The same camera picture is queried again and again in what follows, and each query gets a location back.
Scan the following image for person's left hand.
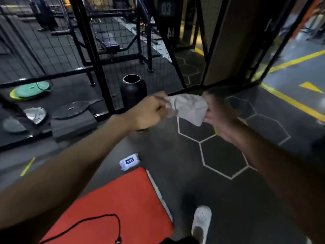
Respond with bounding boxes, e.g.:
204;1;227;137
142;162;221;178
124;91;170;133

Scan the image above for person's right hand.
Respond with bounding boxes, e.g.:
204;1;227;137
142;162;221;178
202;90;242;145

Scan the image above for white wet wipe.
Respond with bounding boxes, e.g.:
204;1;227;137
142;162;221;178
165;93;209;127

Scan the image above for pale blue wipes pack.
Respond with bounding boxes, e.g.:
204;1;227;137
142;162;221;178
119;153;142;171

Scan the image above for red mat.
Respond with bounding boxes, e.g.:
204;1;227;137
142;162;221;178
39;167;174;244

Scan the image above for person's right forearm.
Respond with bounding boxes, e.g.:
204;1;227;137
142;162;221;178
233;122;325;244

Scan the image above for person's left forearm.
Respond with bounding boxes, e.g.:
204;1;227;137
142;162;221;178
0;115;136;231

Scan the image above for black round base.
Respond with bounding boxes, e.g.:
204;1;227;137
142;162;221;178
120;74;148;134

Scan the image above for dark grey flat plate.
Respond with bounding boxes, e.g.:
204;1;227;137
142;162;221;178
52;101;90;120

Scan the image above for white fluffy padding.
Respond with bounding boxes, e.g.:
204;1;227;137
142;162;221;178
146;170;174;223

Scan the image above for white shoe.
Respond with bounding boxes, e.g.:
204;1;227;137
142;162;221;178
191;205;213;244

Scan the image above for black sign panel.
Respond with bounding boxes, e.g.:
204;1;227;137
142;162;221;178
152;0;184;48

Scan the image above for silver weight plate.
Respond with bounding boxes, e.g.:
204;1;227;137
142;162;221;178
23;107;48;125

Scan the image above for green weight plate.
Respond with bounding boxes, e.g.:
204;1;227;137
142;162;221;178
15;81;51;99

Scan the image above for yellow tape strip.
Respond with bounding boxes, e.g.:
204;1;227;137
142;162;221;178
20;157;36;177

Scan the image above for yellow weight plate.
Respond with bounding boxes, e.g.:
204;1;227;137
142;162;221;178
9;88;29;101

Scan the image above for grey weight plate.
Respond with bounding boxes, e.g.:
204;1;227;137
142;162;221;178
2;117;27;134

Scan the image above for black gym machine frame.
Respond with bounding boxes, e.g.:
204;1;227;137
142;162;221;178
0;0;318;153

